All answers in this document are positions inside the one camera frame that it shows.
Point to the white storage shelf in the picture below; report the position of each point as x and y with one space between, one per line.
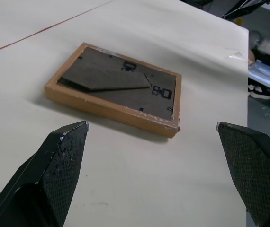
267 80

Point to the clear tape scrap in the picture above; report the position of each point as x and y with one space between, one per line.
236 55

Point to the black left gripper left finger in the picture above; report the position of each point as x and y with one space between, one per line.
54 170

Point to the red tape line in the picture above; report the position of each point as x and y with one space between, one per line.
45 28

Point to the wooden picture frame face down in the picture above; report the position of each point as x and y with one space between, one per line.
116 88

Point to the clear plastic packaging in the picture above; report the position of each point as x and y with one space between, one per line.
266 68

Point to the black tripod leg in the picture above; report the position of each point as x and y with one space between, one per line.
241 8

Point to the brown frame stand flap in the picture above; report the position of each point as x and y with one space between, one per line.
106 79

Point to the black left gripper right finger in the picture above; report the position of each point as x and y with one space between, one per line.
255 170

